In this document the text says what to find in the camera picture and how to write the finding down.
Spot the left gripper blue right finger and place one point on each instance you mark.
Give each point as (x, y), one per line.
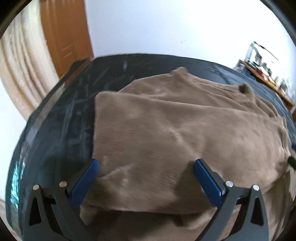
(251, 222)

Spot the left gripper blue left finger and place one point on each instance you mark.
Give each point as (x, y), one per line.
(52, 213)

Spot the brown fleece garment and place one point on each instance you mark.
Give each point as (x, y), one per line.
(146, 139)

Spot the beige curtain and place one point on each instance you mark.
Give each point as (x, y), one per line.
(27, 70)

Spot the wooden desk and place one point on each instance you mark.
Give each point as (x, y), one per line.
(269, 84)

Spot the brown wooden door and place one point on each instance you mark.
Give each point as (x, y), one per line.
(66, 32)

